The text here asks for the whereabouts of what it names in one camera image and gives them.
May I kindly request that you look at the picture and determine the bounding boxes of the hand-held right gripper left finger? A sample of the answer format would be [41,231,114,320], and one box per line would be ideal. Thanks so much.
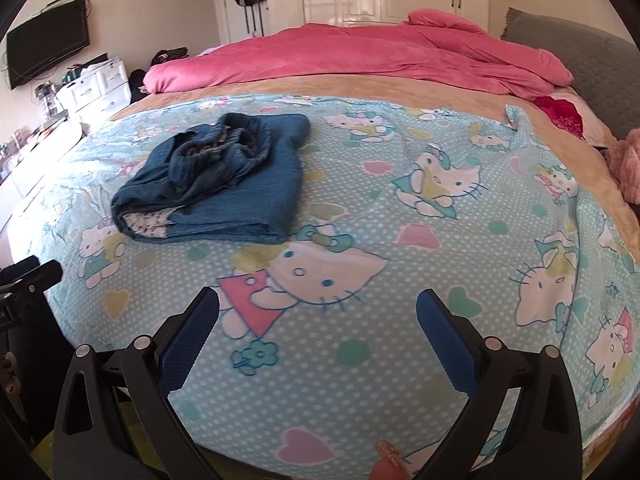
[52,287,221,480]

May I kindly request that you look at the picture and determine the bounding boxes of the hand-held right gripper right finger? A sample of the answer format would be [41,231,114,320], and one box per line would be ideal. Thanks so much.
[416,289,583,480]

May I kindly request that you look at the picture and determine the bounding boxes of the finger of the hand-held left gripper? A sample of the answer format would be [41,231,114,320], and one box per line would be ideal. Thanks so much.
[0,256,64,311]

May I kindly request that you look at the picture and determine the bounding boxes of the blue denim pants lace trim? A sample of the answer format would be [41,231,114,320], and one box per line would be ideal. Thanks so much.
[111,111,312,246]

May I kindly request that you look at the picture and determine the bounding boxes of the person's right hand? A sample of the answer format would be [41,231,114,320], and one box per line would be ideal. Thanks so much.
[369,439,408,480]

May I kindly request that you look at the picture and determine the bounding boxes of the cartoon cat printed sheet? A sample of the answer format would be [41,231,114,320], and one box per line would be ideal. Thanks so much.
[10,94,638,476]

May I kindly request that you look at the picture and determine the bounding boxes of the white desk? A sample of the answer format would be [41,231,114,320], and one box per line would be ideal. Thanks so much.
[0,117,83,231]

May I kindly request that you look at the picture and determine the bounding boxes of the white drawer unit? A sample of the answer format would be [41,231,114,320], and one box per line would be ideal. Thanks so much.
[55,55,132,121]

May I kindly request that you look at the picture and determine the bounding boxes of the tan bed cover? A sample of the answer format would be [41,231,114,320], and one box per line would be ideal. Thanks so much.
[110,77,640,221]

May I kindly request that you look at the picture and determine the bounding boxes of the black cap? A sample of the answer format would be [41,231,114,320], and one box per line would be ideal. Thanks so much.
[151,47,190,67]

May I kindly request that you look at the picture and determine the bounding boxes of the red cloth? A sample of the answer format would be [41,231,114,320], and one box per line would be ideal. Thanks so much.
[532,96,586,141]

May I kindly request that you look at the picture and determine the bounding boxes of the pink fluffy garment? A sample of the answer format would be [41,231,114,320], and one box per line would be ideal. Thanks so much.
[605,127,640,201]

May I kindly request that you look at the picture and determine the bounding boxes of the red floral pillow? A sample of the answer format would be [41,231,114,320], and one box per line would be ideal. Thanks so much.
[550,85,618,147]

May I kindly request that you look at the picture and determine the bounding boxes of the pink duvet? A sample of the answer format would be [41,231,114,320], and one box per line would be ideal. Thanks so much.
[143,8,575,102]

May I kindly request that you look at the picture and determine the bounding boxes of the grey quilted headboard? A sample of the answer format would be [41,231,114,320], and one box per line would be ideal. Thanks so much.
[501,7,640,143]

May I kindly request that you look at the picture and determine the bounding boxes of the white door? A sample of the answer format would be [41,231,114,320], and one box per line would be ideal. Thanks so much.
[217,0,273,43]

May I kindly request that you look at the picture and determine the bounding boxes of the black wall television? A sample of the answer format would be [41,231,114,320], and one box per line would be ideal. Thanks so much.
[6,0,92,91]

